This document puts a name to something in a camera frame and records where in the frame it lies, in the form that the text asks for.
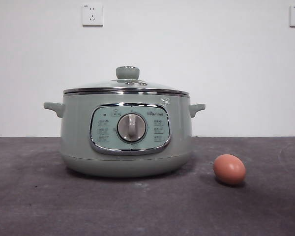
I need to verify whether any glass lid with green knob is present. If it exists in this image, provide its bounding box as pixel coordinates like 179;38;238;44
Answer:
63;65;189;95

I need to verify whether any brown egg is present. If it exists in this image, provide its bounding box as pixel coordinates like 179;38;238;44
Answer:
213;154;247;186

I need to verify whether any green electric cooking pot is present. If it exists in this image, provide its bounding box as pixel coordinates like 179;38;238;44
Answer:
43;94;206;178

